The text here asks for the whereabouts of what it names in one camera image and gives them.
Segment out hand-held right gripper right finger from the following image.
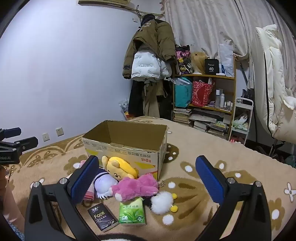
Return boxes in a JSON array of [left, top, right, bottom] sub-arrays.
[[195, 155, 272, 241]]

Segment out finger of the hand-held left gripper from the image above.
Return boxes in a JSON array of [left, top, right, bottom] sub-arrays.
[[0, 136, 39, 153], [0, 127, 22, 141]]

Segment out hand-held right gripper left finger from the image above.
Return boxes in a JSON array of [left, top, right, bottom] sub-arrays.
[[24, 155, 100, 241]]

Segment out white purple plush doll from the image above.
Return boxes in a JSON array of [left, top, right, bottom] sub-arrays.
[[94, 168, 121, 199]]

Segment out yellow plush toy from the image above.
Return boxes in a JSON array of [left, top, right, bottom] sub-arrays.
[[102, 156, 139, 181]]

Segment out black tissue pack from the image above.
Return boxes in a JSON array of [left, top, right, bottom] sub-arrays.
[[87, 203, 119, 232]]

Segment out cardboard box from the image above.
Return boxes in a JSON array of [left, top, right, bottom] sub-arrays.
[[82, 120, 168, 181]]

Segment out pink plush bear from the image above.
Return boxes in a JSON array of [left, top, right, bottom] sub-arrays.
[[110, 173, 159, 202]]

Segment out white pompom keychain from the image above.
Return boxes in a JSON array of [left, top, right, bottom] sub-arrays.
[[150, 191, 178, 215]]

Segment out green tissue pack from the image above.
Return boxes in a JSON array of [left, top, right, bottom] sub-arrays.
[[119, 197, 147, 226]]

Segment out person's left forearm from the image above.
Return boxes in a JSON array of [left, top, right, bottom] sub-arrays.
[[0, 166, 25, 241]]

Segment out pile of books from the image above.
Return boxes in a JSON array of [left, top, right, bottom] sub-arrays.
[[173, 108, 229, 139]]

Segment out row of cosmetic bottles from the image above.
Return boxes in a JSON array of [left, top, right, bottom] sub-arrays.
[[215, 89, 233, 111]]

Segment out red patterned bag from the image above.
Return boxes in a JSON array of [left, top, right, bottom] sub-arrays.
[[192, 81, 213, 107]]

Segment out white trolley cart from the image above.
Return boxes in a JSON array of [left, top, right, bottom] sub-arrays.
[[229, 98, 254, 145]]

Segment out teal bag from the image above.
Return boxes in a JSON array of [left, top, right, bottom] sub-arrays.
[[174, 82, 193, 109]]

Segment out black coat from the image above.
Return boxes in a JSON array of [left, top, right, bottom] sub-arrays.
[[128, 79, 174, 120]]

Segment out khaki coat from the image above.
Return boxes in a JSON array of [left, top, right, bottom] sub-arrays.
[[142, 80, 166, 117]]

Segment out clear plastic bag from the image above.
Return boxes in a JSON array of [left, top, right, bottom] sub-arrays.
[[168, 77, 192, 87]]

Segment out wooden shelf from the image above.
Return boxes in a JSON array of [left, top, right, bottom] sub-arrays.
[[172, 56, 237, 142]]

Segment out black box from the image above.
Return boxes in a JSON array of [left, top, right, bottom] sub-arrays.
[[205, 59, 220, 75]]

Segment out white plastic bag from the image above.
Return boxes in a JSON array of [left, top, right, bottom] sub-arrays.
[[218, 44, 234, 77]]

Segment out colourful printed bag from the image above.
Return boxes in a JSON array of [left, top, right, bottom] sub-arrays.
[[175, 45, 194, 75]]

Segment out white puffer jacket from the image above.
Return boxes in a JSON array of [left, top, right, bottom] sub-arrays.
[[131, 49, 172, 81]]

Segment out brown padded jacket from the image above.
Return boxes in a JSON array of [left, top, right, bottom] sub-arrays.
[[122, 20, 176, 80]]

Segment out pale patterned curtain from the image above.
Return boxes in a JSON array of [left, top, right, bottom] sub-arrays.
[[159, 0, 296, 59]]

